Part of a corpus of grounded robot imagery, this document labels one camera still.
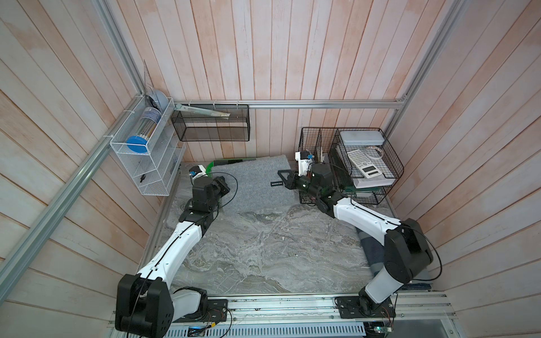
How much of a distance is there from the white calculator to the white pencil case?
6 cm

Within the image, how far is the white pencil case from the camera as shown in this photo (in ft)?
3.29

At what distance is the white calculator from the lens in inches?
34.6

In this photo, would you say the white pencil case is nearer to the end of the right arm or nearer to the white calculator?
the white calculator
